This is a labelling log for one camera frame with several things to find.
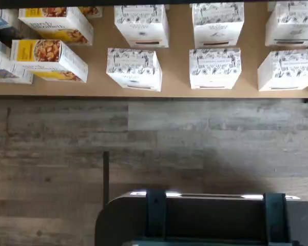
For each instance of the white floral print box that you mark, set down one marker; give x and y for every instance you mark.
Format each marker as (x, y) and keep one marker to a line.
(133, 69)
(292, 25)
(287, 71)
(141, 25)
(215, 69)
(218, 25)

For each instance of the white blue granola box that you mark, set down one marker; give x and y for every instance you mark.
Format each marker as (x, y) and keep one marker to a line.
(2, 19)
(5, 66)

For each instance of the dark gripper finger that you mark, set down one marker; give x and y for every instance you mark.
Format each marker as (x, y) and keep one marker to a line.
(156, 212)
(276, 217)

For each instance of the thin black rod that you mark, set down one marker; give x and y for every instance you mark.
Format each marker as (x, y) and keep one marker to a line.
(106, 176)

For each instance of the white pantry boxes group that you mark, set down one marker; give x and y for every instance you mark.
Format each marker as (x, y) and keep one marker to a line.
(174, 64)

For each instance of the white yellow granola box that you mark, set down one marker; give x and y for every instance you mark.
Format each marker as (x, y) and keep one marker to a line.
(56, 25)
(48, 59)
(91, 11)

